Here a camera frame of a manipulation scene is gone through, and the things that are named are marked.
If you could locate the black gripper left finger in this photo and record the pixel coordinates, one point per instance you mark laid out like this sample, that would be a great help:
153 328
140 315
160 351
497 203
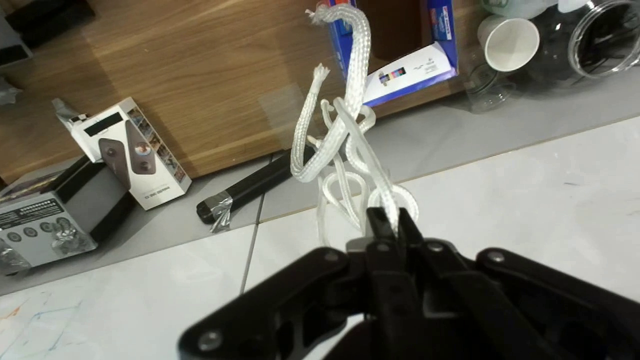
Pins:
380 237

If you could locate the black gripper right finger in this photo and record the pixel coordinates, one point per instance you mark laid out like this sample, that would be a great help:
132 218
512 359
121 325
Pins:
409 232

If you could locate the blue snack cardboard box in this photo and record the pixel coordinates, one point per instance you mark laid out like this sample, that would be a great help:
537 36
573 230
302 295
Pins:
412 47

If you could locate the small white product box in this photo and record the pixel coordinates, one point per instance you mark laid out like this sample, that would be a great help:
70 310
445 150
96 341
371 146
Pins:
128 144

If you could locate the Dominator battery box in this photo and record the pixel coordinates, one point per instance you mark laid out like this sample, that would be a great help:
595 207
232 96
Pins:
59 213

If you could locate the black tube with foil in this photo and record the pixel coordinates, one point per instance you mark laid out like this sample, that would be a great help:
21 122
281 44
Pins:
216 210

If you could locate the white paper cup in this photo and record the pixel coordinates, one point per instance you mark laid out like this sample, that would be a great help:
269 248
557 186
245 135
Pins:
508 43

